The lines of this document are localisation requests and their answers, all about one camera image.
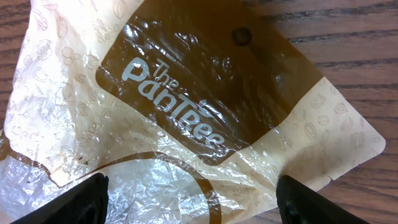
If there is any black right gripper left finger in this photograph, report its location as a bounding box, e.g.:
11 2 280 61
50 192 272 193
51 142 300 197
12 173 109 224

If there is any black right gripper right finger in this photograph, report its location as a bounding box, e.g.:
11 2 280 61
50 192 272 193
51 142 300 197
276 175 368 224

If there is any brown nut snack bag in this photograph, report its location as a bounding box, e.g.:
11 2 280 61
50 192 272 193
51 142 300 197
1 0 386 223

